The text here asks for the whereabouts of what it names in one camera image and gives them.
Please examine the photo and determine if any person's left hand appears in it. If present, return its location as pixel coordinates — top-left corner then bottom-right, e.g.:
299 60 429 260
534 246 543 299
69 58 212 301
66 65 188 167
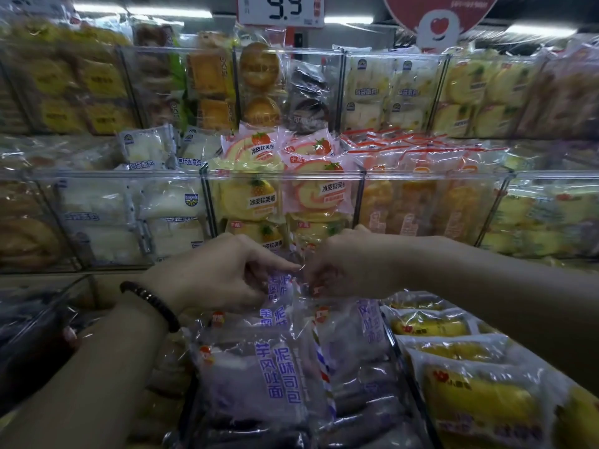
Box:
139 233 305 324

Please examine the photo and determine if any person's right hand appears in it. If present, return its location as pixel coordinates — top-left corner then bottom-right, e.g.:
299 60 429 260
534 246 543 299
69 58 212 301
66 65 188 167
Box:
299 224 404 300

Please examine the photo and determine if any clear purple-print bread packet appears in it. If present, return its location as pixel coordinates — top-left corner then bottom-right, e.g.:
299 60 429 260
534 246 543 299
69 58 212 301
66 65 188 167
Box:
253 263 329 331

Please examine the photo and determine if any person's left forearm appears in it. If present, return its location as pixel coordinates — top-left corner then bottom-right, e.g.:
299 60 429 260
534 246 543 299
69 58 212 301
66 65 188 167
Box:
0 294 190 449

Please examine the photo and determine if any person's right forearm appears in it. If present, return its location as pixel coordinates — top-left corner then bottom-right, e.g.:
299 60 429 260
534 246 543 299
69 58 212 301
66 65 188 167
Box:
395 234 599 403

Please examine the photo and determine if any yellow pineapple swirl-roll packet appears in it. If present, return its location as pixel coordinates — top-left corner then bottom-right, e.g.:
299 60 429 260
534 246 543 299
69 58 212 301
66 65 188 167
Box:
224 219 287 258
285 211 349 241
216 174 284 222

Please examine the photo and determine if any pink strawberry swirl-roll packet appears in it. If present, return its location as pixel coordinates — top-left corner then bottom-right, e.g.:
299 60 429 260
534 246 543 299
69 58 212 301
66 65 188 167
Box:
280 132 338 168
221 128 284 172
284 160 357 216

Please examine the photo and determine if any pile of purple toast packets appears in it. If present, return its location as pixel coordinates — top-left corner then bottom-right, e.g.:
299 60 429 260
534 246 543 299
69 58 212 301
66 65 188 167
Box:
180 294 424 449

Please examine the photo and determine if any pile of orange cake packets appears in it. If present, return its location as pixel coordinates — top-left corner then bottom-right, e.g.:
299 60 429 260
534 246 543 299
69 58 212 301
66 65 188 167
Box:
341 127 512 241

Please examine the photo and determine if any pile of white pocket-bread packets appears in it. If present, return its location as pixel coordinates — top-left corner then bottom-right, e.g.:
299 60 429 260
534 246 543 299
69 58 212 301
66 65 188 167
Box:
55 125 222 268

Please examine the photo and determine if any stack of dark chocolate-cake packets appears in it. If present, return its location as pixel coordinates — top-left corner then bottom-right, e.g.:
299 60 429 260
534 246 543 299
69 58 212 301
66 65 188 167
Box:
286 60 339 135

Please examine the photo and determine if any stack of white blue-badge buns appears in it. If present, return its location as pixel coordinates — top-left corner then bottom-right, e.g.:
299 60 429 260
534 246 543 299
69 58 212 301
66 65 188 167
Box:
341 53 445 132

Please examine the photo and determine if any stack of round golden-cake packets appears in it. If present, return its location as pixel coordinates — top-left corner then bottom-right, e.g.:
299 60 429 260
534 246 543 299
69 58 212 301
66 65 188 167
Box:
236 41 290 131

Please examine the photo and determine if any stack of orange square-cake packets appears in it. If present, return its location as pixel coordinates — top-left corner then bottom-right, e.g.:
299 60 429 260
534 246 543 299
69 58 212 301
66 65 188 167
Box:
186 32 238 132

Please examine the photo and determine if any pile of yellow banana-cake packets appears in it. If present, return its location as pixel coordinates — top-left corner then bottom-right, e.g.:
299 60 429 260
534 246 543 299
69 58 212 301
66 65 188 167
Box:
381 289 599 449

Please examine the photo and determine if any stack of brown sandwich-cake packets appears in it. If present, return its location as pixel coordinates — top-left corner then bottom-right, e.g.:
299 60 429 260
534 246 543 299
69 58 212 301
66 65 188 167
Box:
132 23 189 132

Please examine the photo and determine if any pile of yellow-green cake packets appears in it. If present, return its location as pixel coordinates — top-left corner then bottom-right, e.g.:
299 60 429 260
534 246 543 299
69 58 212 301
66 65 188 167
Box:
480 144 599 264

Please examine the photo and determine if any stack of pale yellow bread packets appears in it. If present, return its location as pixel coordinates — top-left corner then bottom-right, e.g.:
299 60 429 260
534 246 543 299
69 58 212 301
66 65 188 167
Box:
434 50 532 139

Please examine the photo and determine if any pile of dark packets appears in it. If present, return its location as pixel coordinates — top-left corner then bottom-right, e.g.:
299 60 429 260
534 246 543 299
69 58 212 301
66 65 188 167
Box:
0 278 96 407

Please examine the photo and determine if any pile of brown loaf packets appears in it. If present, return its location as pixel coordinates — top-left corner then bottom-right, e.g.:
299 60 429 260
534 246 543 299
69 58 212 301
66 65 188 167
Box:
0 135 80 273

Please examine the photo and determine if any white price sign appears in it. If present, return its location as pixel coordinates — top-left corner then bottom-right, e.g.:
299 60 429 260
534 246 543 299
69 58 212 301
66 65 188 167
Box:
236 0 326 29

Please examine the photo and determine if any stack of yellow-label bread packets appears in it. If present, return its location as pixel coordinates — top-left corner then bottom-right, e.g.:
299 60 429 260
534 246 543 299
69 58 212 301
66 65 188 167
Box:
0 17 137 136

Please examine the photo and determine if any red round hanging sign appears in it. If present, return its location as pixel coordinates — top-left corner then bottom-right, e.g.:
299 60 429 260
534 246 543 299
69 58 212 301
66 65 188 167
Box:
381 0 502 54

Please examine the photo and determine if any stack of pale pink packets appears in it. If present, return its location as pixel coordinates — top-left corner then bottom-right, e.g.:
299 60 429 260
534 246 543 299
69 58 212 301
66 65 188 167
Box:
517 36 599 142

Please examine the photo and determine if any black beaded bracelet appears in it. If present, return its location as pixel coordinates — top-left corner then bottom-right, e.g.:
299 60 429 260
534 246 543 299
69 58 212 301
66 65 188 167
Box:
119 281 182 334

